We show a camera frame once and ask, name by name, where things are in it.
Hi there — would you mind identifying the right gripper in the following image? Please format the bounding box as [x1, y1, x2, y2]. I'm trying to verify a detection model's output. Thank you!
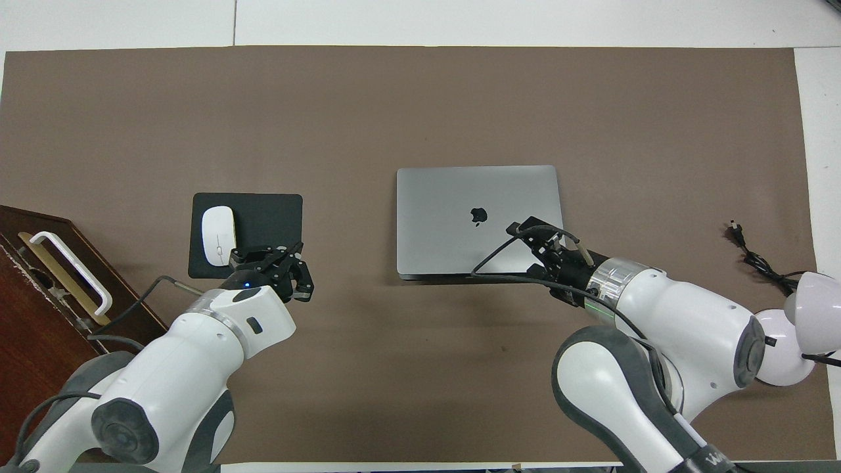
[539, 239, 603, 309]

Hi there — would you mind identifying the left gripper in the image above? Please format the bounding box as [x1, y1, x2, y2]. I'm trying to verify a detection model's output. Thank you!
[221, 242, 315, 304]

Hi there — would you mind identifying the silver grey laptop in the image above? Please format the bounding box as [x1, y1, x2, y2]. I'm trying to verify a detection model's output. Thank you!
[396, 165, 566, 282]

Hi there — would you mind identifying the black mouse pad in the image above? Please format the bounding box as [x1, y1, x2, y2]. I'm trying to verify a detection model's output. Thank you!
[188, 192, 304, 280]

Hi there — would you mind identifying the white computer mouse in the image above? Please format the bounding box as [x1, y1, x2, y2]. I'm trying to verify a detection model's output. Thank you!
[200, 206, 238, 267]

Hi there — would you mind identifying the white desk lamp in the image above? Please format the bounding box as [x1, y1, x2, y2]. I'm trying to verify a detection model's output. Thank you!
[752, 270, 841, 388]

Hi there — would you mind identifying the brown wooden cabinet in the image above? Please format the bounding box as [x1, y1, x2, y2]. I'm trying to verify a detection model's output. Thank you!
[0, 204, 169, 455]

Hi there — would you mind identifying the black cable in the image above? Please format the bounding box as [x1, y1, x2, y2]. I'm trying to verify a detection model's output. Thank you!
[87, 275, 205, 353]
[727, 221, 806, 297]
[470, 223, 685, 421]

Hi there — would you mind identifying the white cabinet handle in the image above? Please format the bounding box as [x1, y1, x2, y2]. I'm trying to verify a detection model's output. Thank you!
[29, 231, 114, 317]

